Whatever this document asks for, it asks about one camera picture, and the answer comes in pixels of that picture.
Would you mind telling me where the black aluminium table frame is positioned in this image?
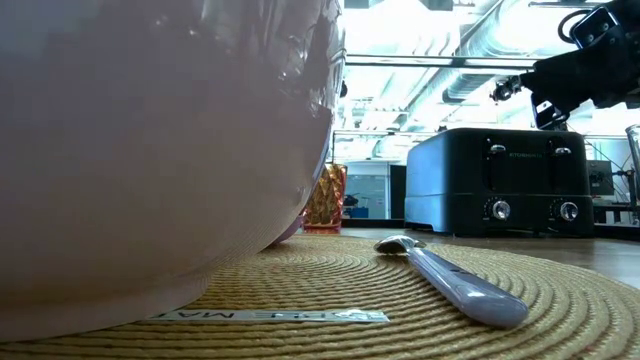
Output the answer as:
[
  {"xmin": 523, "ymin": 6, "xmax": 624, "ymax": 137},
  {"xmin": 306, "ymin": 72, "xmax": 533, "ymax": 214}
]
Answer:
[{"xmin": 339, "ymin": 218, "xmax": 640, "ymax": 240}]

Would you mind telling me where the spoon with lilac handle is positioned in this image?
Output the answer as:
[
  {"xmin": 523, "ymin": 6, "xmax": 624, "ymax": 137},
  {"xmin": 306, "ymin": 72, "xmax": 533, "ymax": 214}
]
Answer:
[{"xmin": 373, "ymin": 234, "xmax": 530, "ymax": 330}]

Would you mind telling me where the white bowl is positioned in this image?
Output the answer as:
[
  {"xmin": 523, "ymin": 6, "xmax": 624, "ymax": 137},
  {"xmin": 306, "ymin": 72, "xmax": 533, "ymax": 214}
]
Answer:
[{"xmin": 0, "ymin": 0, "xmax": 347, "ymax": 344}]

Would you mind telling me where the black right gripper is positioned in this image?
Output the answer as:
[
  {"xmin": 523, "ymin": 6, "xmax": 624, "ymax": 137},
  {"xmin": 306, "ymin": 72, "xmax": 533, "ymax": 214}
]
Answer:
[{"xmin": 519, "ymin": 49, "xmax": 601, "ymax": 131}]

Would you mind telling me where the white placemat label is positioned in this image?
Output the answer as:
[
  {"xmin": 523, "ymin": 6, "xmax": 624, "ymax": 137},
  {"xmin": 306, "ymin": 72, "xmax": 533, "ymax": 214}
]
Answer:
[{"xmin": 144, "ymin": 308, "xmax": 391, "ymax": 324}]

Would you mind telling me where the purple plate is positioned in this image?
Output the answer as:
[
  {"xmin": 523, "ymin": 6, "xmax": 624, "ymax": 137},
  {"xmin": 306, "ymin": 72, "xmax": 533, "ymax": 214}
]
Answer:
[{"xmin": 272, "ymin": 209, "xmax": 307, "ymax": 246}]

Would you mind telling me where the amber faceted glass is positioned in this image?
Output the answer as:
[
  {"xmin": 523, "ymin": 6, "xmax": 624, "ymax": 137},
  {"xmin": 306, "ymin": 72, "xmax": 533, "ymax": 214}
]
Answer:
[{"xmin": 302, "ymin": 163, "xmax": 349, "ymax": 235}]

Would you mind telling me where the black four-slot toaster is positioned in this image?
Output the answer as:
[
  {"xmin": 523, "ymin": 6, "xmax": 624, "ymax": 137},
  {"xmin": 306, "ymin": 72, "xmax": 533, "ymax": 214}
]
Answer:
[{"xmin": 403, "ymin": 127, "xmax": 596, "ymax": 239}]

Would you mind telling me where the round woven straw placemat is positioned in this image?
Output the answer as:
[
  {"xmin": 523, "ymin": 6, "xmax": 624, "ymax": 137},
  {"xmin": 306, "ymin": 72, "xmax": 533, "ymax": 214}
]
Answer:
[{"xmin": 0, "ymin": 233, "xmax": 640, "ymax": 360}]

